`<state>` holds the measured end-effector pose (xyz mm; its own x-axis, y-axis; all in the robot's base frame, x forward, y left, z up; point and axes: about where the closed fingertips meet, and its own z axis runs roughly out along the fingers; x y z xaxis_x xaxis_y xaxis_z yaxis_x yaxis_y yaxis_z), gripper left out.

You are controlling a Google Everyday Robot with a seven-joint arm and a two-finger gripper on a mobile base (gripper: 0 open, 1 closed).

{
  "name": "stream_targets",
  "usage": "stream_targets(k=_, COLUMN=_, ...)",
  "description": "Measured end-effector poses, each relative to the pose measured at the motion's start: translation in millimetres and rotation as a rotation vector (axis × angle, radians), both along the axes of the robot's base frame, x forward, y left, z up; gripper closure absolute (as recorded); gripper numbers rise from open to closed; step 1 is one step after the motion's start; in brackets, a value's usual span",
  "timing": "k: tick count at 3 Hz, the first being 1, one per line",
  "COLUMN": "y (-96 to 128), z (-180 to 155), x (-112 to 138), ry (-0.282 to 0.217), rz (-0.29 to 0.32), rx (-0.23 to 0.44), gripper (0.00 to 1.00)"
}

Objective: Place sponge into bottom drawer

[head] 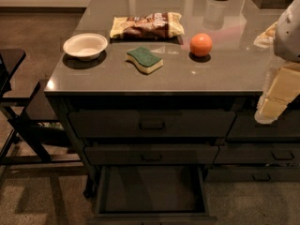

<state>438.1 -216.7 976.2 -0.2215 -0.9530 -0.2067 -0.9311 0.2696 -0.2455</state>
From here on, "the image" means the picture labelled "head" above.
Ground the dark drawer cabinet frame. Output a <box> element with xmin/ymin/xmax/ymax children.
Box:
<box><xmin>44</xmin><ymin>91</ymin><xmax>300</xmax><ymax>199</ymax></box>

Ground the white paper bowl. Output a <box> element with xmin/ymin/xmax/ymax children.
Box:
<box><xmin>63</xmin><ymin>33</ymin><xmax>108</xmax><ymax>61</ymax></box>

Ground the dark top left drawer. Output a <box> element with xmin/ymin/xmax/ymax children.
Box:
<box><xmin>68</xmin><ymin>110</ymin><xmax>235</xmax><ymax>138</ymax></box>

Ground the green and yellow sponge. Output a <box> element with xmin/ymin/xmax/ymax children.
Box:
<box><xmin>126</xmin><ymin>47</ymin><xmax>163</xmax><ymax>74</ymax></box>

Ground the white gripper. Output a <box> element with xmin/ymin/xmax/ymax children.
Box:
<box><xmin>266</xmin><ymin>0</ymin><xmax>300</xmax><ymax>104</ymax></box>

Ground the orange fruit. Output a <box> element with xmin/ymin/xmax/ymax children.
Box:
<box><xmin>190</xmin><ymin>33</ymin><xmax>213</xmax><ymax>57</ymax></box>

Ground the dark top right drawer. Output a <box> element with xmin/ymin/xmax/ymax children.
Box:
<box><xmin>227</xmin><ymin>110</ymin><xmax>300</xmax><ymax>143</ymax></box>

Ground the brown chip bag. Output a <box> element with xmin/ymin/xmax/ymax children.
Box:
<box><xmin>110</xmin><ymin>12</ymin><xmax>185</xmax><ymax>39</ymax></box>

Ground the open dark bottom drawer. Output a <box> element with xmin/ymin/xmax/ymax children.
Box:
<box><xmin>86</xmin><ymin>165</ymin><xmax>217</xmax><ymax>225</ymax></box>

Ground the dark middle right drawer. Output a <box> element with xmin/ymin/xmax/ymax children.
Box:
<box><xmin>214</xmin><ymin>143</ymin><xmax>300</xmax><ymax>164</ymax></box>

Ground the dark middle left drawer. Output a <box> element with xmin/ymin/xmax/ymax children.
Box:
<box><xmin>84</xmin><ymin>144</ymin><xmax>218</xmax><ymax>165</ymax></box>

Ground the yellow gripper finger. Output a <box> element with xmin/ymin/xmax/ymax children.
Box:
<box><xmin>254</xmin><ymin>97</ymin><xmax>287</xmax><ymax>125</ymax></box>

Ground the black chair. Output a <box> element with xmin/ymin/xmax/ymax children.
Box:
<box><xmin>0</xmin><ymin>48</ymin><xmax>83</xmax><ymax>186</ymax></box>

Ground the dark bottom right drawer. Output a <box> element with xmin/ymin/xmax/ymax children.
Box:
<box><xmin>205</xmin><ymin>167</ymin><xmax>300</xmax><ymax>183</ymax></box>

